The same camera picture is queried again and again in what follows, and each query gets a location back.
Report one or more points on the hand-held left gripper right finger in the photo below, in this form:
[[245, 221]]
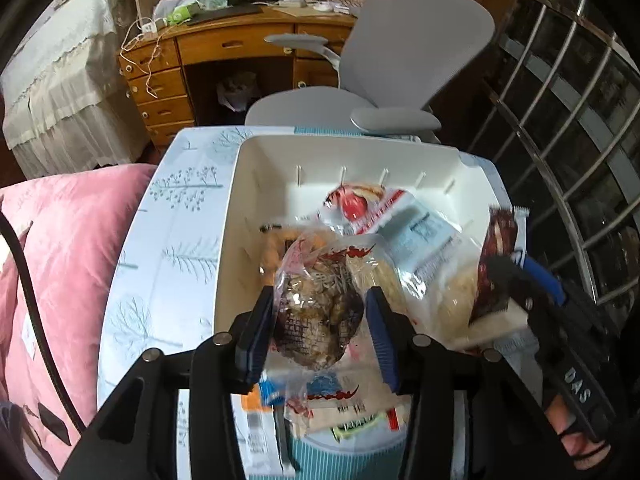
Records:
[[384, 342]]

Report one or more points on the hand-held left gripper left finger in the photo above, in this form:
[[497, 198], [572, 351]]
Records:
[[257, 332]]

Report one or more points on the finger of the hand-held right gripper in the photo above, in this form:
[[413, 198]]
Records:
[[505, 270], [547, 280]]

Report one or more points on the dark chocolate snack packet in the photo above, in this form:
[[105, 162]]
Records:
[[500, 240]]

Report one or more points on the clear packet with red print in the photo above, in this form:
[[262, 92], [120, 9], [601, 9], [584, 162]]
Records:
[[320, 310]]

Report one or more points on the orange cracker packet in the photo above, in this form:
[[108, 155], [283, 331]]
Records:
[[280, 255]]

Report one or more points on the white packet with blue label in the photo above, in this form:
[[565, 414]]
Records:
[[425, 240]]

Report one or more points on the white plastic storage bin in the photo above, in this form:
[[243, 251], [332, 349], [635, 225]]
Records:
[[260, 200]]

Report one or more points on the white packet with red picture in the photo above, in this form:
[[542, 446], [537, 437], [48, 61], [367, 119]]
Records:
[[360, 205]]

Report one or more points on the person's right hand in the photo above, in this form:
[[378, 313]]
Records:
[[580, 447]]

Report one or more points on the blue snack packet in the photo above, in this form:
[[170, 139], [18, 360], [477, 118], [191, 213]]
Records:
[[327, 390]]

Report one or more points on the green snack packet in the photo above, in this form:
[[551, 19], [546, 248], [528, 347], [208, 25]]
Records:
[[357, 425]]

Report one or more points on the beige long snack packet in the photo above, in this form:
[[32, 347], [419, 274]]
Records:
[[325, 417]]

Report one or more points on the white barcode snack packet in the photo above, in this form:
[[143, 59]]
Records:
[[260, 430]]

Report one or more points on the blue striped cloth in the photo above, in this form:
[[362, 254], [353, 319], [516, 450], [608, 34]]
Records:
[[330, 460]]

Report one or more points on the metal window grille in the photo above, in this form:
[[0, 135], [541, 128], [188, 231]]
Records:
[[575, 110]]

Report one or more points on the pink blanket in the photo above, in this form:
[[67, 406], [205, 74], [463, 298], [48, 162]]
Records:
[[75, 260]]

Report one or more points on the white blanket label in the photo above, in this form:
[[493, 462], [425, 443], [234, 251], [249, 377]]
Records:
[[29, 335]]

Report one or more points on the bag under desk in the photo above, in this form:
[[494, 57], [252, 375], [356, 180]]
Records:
[[239, 91]]

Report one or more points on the grey office chair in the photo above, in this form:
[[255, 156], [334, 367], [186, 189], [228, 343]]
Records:
[[415, 45]]

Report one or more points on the wooden desk with drawers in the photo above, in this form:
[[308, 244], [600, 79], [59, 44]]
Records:
[[160, 90]]

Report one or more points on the white lace furniture cover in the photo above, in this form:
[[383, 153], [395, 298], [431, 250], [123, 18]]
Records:
[[60, 85]]

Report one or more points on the white computer mouse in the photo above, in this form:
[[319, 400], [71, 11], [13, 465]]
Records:
[[323, 7]]

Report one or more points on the black keyboard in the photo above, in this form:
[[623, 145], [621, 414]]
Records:
[[225, 14]]

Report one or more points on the green tissue pack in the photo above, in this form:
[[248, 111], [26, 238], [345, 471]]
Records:
[[182, 13]]

